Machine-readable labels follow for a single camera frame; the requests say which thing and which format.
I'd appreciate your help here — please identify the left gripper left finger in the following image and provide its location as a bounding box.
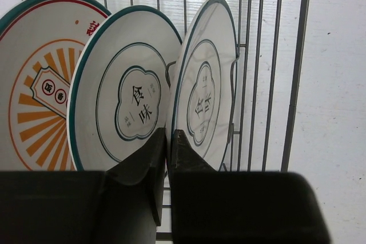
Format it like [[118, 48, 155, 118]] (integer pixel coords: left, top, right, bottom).
[[105, 127, 166, 243]]

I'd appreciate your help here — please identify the metal wire dish rack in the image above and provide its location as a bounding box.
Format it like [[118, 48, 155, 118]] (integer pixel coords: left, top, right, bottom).
[[14, 0, 314, 241]]

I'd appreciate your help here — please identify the white green-rimmed plate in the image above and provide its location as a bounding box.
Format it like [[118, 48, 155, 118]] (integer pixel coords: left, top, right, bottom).
[[66, 5, 182, 171], [165, 0, 237, 170]]

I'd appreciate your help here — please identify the orange sunburst pattern plate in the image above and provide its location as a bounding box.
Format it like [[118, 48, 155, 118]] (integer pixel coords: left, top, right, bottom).
[[1, 0, 110, 171]]

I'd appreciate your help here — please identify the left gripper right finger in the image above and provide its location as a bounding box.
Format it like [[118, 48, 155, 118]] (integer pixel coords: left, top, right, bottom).
[[170, 130, 218, 243]]

